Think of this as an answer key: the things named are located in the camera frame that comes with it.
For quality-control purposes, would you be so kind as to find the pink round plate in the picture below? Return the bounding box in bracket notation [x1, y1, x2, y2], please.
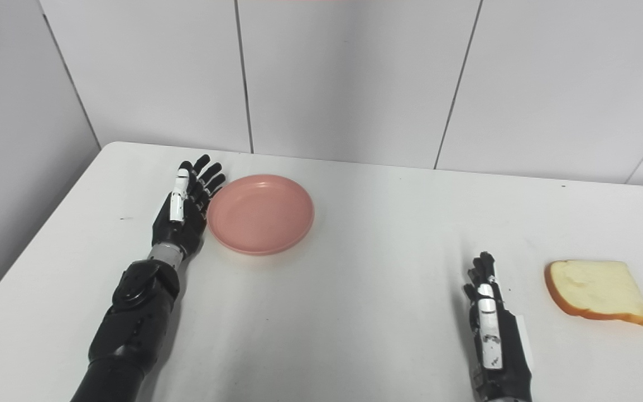
[207, 174, 315, 256]

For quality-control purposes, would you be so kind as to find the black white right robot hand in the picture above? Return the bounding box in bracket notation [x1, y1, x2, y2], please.
[463, 251, 534, 402]

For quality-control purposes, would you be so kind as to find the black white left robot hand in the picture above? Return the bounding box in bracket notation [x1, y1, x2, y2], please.
[151, 155, 227, 260]

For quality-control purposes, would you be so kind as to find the slice of bread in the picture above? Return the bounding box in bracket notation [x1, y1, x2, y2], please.
[544, 260, 643, 327]

